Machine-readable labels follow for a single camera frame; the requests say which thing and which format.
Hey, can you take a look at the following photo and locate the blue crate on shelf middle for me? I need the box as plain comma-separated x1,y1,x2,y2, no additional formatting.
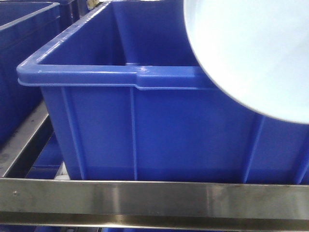
17,0,309,184

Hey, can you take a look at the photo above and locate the blue crate on shelf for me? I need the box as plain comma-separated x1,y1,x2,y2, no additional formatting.
0,1,61,145
17,0,309,184

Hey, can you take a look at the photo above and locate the blue crate on shelf left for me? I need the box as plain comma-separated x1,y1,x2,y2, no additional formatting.
0,1,61,145

